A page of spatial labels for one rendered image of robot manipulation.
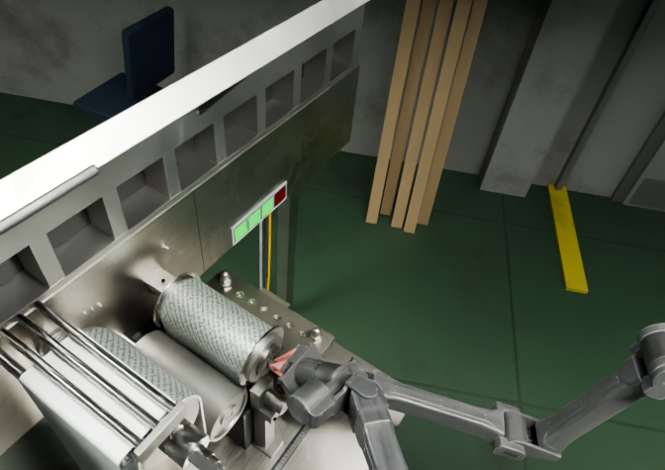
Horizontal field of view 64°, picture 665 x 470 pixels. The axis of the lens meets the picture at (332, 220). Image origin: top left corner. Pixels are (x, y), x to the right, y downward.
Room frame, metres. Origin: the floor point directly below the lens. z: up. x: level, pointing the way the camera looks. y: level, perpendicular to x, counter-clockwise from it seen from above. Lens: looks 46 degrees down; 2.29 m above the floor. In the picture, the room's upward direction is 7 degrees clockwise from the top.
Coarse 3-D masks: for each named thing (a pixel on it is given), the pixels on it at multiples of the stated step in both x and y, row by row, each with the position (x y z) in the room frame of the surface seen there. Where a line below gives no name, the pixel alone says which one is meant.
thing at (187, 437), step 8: (184, 424) 0.37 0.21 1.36; (192, 424) 0.38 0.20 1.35; (176, 432) 0.36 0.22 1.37; (184, 432) 0.36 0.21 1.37; (192, 432) 0.36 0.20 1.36; (200, 432) 0.36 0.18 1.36; (168, 440) 0.34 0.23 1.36; (176, 440) 0.34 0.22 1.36; (184, 440) 0.34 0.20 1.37; (192, 440) 0.35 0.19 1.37; (200, 440) 0.35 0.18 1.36; (208, 440) 0.36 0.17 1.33; (160, 448) 0.34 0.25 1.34; (168, 448) 0.33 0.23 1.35; (176, 448) 0.33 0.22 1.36; (184, 448) 0.33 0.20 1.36; (192, 448) 0.33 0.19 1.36; (168, 456) 0.33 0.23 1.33; (176, 456) 0.32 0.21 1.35; (184, 456) 0.32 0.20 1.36; (184, 464) 0.31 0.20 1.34
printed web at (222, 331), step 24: (192, 288) 0.70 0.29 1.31; (168, 312) 0.64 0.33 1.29; (192, 312) 0.64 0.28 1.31; (216, 312) 0.64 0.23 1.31; (240, 312) 0.65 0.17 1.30; (96, 336) 0.50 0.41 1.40; (192, 336) 0.60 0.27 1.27; (216, 336) 0.59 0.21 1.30; (240, 336) 0.59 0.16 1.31; (144, 360) 0.47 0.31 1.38; (216, 360) 0.57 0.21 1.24; (240, 360) 0.55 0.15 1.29; (168, 384) 0.43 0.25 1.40
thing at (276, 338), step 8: (184, 280) 0.72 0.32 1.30; (168, 296) 0.68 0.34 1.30; (160, 312) 0.65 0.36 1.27; (272, 336) 0.60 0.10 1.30; (280, 336) 0.62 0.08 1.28; (264, 344) 0.58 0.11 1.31; (280, 344) 0.62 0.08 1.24; (256, 352) 0.56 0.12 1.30; (256, 360) 0.55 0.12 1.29; (248, 368) 0.54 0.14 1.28; (248, 376) 0.53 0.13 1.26; (256, 376) 0.55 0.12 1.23
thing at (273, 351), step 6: (270, 348) 0.58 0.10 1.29; (276, 348) 0.59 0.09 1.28; (264, 354) 0.57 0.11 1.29; (270, 354) 0.57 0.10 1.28; (276, 354) 0.59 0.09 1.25; (264, 360) 0.56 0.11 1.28; (258, 366) 0.55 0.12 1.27; (264, 366) 0.56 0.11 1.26; (258, 372) 0.54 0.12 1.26; (264, 372) 0.56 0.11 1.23
